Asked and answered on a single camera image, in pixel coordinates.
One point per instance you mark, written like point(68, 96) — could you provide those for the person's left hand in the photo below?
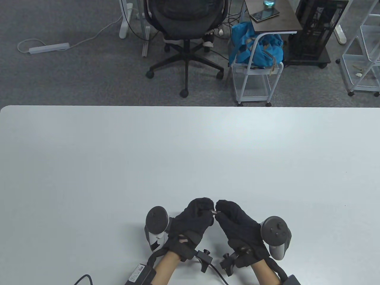
point(190, 224)

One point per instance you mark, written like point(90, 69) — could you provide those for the person's right hand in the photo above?
point(239, 227)

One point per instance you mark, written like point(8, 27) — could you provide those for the person's right forearm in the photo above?
point(265, 274)

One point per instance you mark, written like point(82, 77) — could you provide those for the person's left forearm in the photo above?
point(166, 267)

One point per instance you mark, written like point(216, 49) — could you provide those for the grey hand controller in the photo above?
point(156, 219)
point(274, 230)

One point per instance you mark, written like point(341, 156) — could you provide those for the black box with white label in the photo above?
point(138, 273)

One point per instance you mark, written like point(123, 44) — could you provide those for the black wheeled stand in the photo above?
point(305, 61)

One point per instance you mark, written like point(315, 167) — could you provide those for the blue fabric bag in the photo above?
point(242, 47)

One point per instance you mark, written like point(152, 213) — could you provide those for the white desk foot bar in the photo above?
point(145, 44)

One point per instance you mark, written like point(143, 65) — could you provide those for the white mesh shelf trolley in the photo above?
point(360, 86)

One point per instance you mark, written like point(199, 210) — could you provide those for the white desk leg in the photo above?
point(340, 34)
point(124, 29)

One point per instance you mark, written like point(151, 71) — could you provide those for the white-framed dark side table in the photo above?
point(273, 20)

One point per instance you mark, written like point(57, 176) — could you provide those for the black computer case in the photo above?
point(314, 29)

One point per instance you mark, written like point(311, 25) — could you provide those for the black office chair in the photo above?
point(184, 12)

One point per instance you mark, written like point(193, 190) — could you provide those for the black smartphone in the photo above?
point(264, 15)

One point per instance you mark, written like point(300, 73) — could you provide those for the blue-tinted drinking glass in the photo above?
point(269, 3)

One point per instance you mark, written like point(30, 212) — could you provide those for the white power strip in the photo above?
point(49, 47)

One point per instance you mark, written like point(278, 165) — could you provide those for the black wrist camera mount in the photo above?
point(204, 260)
point(229, 263)

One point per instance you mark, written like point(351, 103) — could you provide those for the white wall plug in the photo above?
point(221, 31)

